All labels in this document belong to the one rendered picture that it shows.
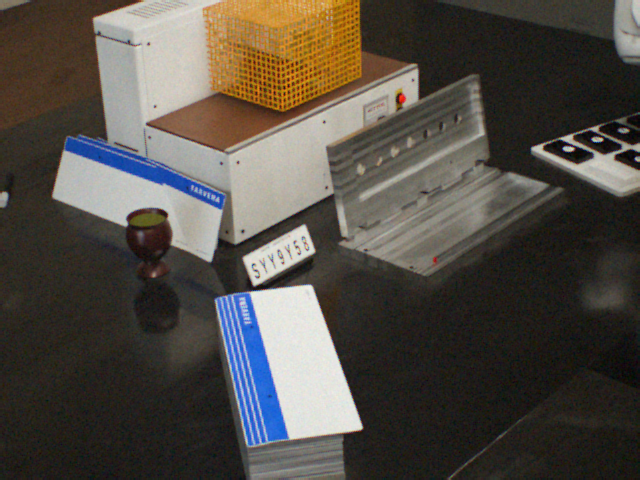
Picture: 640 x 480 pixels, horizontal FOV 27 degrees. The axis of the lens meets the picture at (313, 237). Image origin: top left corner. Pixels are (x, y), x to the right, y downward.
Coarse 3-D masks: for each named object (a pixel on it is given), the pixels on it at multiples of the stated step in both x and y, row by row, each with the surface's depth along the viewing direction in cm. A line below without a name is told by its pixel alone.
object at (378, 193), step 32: (448, 96) 255; (480, 96) 260; (384, 128) 242; (416, 128) 249; (448, 128) 256; (480, 128) 263; (352, 160) 235; (384, 160) 243; (416, 160) 250; (448, 160) 255; (352, 192) 236; (384, 192) 243; (416, 192) 249; (352, 224) 237
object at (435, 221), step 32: (448, 192) 257; (480, 192) 256; (512, 192) 256; (384, 224) 246; (416, 224) 245; (448, 224) 245; (480, 224) 244; (512, 224) 244; (352, 256) 238; (384, 256) 234; (416, 256) 234; (448, 256) 233
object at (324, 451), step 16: (224, 320) 202; (224, 336) 198; (224, 352) 200; (224, 368) 204; (240, 400) 183; (240, 416) 182; (240, 432) 186; (240, 448) 188; (256, 448) 174; (272, 448) 174; (288, 448) 175; (304, 448) 175; (320, 448) 175; (336, 448) 176; (256, 464) 175; (272, 464) 176; (288, 464) 176; (304, 464) 176; (320, 464) 177; (336, 464) 177
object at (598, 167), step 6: (594, 162) 266; (600, 162) 266; (588, 168) 265; (594, 168) 264; (600, 168) 263; (606, 168) 264; (612, 168) 263; (600, 174) 263; (606, 174) 262; (612, 174) 260; (618, 174) 261; (624, 174) 261; (630, 174) 260; (618, 180) 260; (624, 180) 258; (630, 180) 259
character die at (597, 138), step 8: (576, 136) 278; (584, 136) 278; (592, 136) 278; (600, 136) 278; (584, 144) 276; (592, 144) 274; (600, 144) 274; (608, 144) 274; (616, 144) 274; (600, 152) 272; (608, 152) 272
